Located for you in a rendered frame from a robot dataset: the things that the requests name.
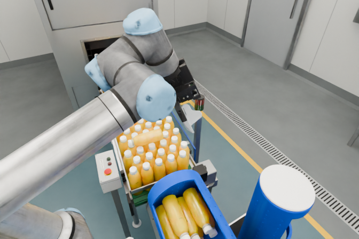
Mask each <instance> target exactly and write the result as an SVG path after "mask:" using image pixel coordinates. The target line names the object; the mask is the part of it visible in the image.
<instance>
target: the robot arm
mask: <svg viewBox="0 0 359 239"><path fill-rule="evenodd" d="M123 27H124V31H125V34H123V35H122V37H120V38H119V39H118V40H117V41H115V42H114V43H113V44H112V45H110V46H109V47H108V48H106V49H105V50H104V51H103V52H101V53H100V54H98V55H96V56H95V58H94V59H92V60H91V61H90V62H89V63H88V64H87V65H86V66H85V72H86V73H87V74H88V75H89V76H90V77H91V78H92V79H93V81H94V82H95V83H96V84H97V85H98V86H99V87H100V88H101V89H102V90H103V91H104V93H103V94H101V95H100V96H98V97H97V98H95V99H93V100H92V101H91V102H89V103H88V104H86V105H84V106H83V107H81V108H80V109H78V110H77V111H75V112H73V113H72V114H70V115H69V116H67V117H66V118H64V119H63V120H62V121H60V122H58V123H57V124H55V125H54V126H52V127H51V128H49V129H48V130H46V131H44V132H43V133H41V134H40V135H39V136H37V137H36V138H34V139H32V140H31V141H29V142H28V143H26V144H25V145H23V146H22V147H20V148H18V149H17V150H15V151H14V152H12V153H11V154H10V155H8V156H6V157H5V158H3V159H2V160H0V239H93V237H92V234H91V232H90V230H89V227H88V225H87V222H86V219H85V217H84V216H83V214H82V213H81V212H80V211H79V210H78V209H75V208H67V209H66V210H65V209H60V210H58V211H56V212H54V213H52V212H50V211H47V210H45V209H43V208H41V207H38V206H36V205H33V204H31V203H29V201H30V200H32V199H33V198H34V197H36V196H37V195H38V194H40V193H41V192H42V191H44V190H45V189H47V188H48V187H50V186H51V185H52V184H53V183H55V182H56V181H58V180H59V179H60V178H62V177H63V176H64V175H66V174H67V173H68V172H70V171H71V170H73V169H74V168H75V167H77V166H78V165H79V164H81V163H82V162H83V161H85V160H86V159H87V158H89V157H90V156H91V155H93V154H94V153H95V152H97V151H99V150H100V149H101V148H103V147H104V146H105V145H106V144H108V143H109V142H111V141H112V140H113V139H115V138H116V137H117V136H119V135H120V134H121V133H123V132H124V131H125V130H127V129H128V128H130V127H131V126H132V125H134V124H135V123H136V122H138V121H139V120H141V119H144V120H146V121H148V122H156V121H161V120H163V119H164V118H166V117H167V116H168V115H169V114H170V113H171V111H172V110H173V108H174V107H175V110H176V112H177V114H178V116H179V117H180V119H181V121H182V122H183V124H184V126H185V127H186V129H187V130H188V131H190V132H191V133H194V131H193V128H192V126H191V125H192V124H193V123H195V122H196V121H197V120H199V119H200V118H201V117H202V113H201V111H198V110H192V109H191V108H190V106H189V105H188V104H183V105H182V106H181V104H180V103H183V102H185V101H189V100H191V99H193V100H196V99H198V98H201V95H200V93H199V91H198V89H197V87H196V85H195V81H194V79H193V77H192V75H191V72H190V70H189V69H188V67H187V65H186V62H185V60H184V58H183V57H182V58H179V59H178V57H177V55H176V53H175V51H174V49H173V48H172V45H171V43H170V41H169V39H168V37H167V35H166V33H165V31H164V29H163V25H162V24H161V22H160V21H159V19H158V17H157V16H156V14H155V13H154V11H153V10H151V9H148V8H141V9H138V10H136V11H134V12H132V13H130V14H129V15H128V16H127V18H126V19H124V21H123ZM144 63H146V64H147V66H148V67H149V68H147V67H146V66H145V65H144ZM196 90H197V92H198V95H195V94H197V92H196ZM185 112H186V114H185Z"/></svg>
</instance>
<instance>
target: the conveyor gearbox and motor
mask: <svg viewBox="0 0 359 239"><path fill-rule="evenodd" d="M200 164H203V165H205V166H206V167H207V171H208V175H207V181H205V182H204V183H205V185H206V187H207V188H208V190H209V192H210V193H211V192H212V188H213V187H215V186H217V182H218V179H217V177H216V174H217V170H216V169H215V168H214V166H213V164H212V163H211V161H210V160H206V161H203V162H200V163H197V164H196V165H200Z"/></svg>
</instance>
